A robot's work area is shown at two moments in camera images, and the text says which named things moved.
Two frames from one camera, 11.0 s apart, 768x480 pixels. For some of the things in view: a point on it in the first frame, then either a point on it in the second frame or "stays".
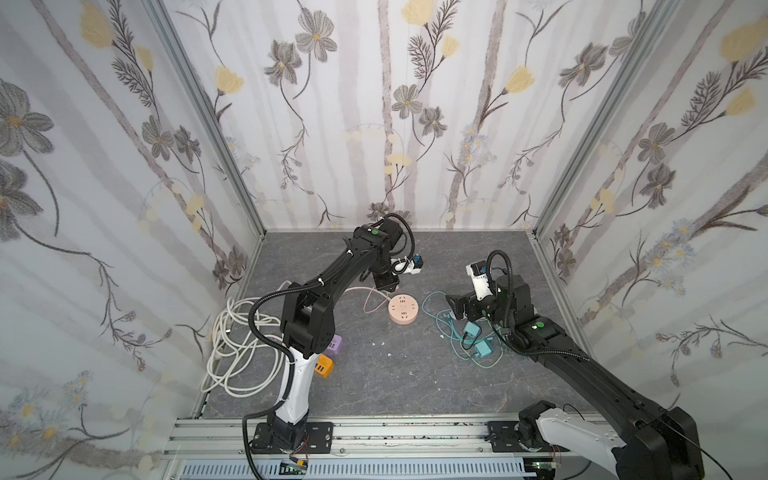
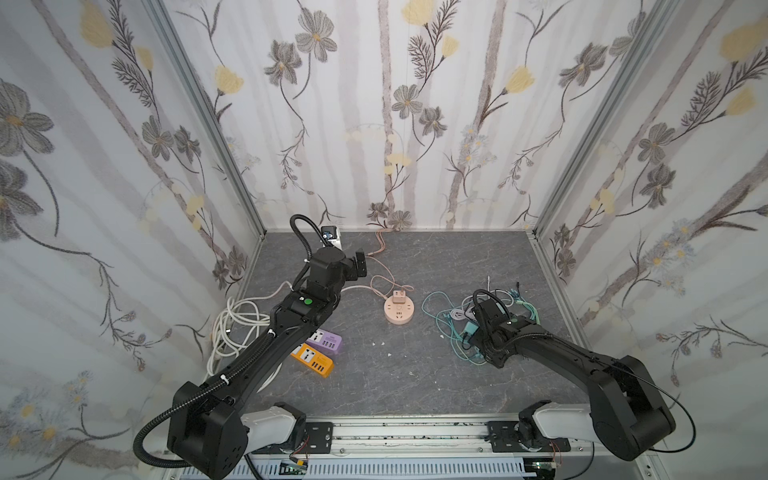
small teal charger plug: [472, 328] stays
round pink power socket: [403, 309] stays
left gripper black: [387, 280] -> [352, 264]
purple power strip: [336, 345] stays
